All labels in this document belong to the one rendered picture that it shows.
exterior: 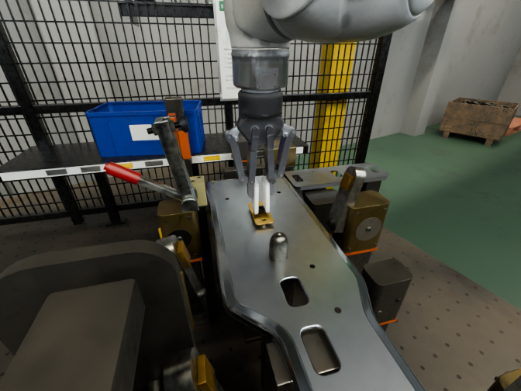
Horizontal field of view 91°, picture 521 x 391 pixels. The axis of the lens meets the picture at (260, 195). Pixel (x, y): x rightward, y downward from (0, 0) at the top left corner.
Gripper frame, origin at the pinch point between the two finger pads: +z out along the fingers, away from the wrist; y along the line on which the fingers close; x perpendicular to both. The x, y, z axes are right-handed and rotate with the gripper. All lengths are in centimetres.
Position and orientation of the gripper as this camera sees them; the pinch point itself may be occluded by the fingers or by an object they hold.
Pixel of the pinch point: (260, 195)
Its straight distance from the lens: 52.6
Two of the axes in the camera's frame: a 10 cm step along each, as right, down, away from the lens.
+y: 9.7, -1.2, 2.1
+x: -2.4, -4.9, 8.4
